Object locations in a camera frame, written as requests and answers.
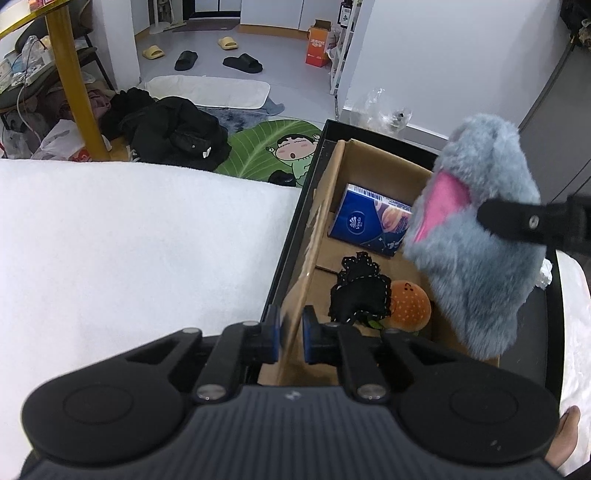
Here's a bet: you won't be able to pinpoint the black tray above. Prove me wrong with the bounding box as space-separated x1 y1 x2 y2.
259 119 565 407

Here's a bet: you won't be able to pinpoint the black stitched plush toy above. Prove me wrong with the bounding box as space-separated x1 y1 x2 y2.
329 251 393 324

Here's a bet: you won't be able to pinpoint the hanging black clothes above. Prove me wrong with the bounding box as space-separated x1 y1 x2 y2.
560 0 591 49

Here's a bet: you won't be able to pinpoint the clear plastic bag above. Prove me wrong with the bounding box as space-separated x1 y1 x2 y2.
353 88 414 134

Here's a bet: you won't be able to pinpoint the brown cardboard box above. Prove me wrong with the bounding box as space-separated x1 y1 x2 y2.
256 138 502 387

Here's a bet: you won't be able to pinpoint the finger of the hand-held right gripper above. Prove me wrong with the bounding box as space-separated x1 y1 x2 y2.
477 198 571 243

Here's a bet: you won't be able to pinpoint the green leaf cartoon mat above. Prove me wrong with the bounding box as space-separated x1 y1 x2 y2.
215 119 321 188

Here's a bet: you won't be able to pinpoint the burger plush toy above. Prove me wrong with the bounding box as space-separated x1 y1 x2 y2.
381 280 432 332

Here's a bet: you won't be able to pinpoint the pile of black clothes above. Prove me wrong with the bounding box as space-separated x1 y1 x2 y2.
99 87 232 172

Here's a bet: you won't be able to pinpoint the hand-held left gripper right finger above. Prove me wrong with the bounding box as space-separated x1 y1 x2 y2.
302 305 481 403

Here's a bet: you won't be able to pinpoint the blue tissue packet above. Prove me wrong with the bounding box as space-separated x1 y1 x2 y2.
328 183 413 258

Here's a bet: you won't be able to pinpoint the grey plush toy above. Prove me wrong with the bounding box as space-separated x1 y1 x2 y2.
402 115 548 361

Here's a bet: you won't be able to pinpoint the white plastic bag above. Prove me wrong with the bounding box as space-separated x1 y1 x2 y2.
30 119 88 161

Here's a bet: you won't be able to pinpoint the white rack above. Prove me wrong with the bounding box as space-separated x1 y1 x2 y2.
329 0 365 116

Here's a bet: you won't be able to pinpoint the white bed sheet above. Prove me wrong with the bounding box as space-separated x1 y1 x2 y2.
0 158 591 480

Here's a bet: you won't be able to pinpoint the orange carton box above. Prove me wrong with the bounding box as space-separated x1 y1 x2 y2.
305 19 333 66

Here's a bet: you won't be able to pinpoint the grey door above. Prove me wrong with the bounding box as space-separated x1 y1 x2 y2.
517 25 591 162

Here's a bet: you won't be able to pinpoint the dark chair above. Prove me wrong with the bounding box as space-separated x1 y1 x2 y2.
0 21 116 139

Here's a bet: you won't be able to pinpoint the yellow table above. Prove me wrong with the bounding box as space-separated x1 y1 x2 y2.
0 0 114 161

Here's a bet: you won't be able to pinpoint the blue fuzzy rug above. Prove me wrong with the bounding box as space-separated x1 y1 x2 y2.
198 107 282 134

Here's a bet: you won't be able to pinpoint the white floor mat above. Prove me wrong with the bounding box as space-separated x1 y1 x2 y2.
144 75 271 110

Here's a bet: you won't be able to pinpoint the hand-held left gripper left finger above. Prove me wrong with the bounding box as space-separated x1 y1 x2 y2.
126 305 281 403

